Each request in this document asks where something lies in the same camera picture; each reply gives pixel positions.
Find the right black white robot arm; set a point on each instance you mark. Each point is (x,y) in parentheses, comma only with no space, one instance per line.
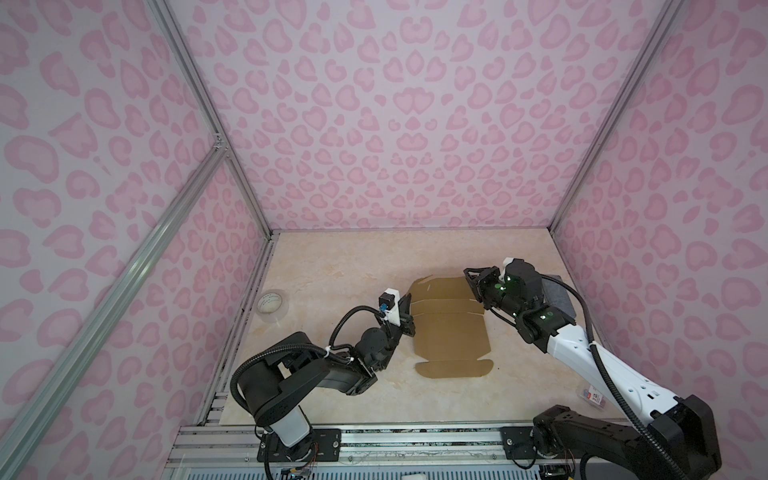
(666,436)

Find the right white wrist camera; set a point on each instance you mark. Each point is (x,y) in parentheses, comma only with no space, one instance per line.
(507,261)

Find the small clear plastic box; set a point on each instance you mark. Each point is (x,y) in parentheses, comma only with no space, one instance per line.
(592,396)

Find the corner aluminium post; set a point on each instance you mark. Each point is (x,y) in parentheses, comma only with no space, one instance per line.
(662,28)
(170,28)

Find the left corner aluminium post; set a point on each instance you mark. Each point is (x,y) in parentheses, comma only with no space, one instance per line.
(170,28)

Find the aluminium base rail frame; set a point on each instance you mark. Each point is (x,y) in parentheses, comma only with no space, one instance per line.
(485,450)

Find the brown cardboard box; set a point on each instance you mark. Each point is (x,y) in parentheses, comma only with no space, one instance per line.
(451,337)

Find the right corner aluminium post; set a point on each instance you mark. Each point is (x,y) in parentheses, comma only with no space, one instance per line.
(662,28)

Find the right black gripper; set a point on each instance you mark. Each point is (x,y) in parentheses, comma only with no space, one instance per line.
(479,283)

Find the grey felt case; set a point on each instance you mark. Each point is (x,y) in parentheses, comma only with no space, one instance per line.
(557,295)

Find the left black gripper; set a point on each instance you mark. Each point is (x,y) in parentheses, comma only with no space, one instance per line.
(405,315)

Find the clear tape roll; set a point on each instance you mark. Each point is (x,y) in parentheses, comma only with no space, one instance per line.
(272,306)

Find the left diagonal aluminium strut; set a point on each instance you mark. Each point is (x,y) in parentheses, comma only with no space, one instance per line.
(39,413)

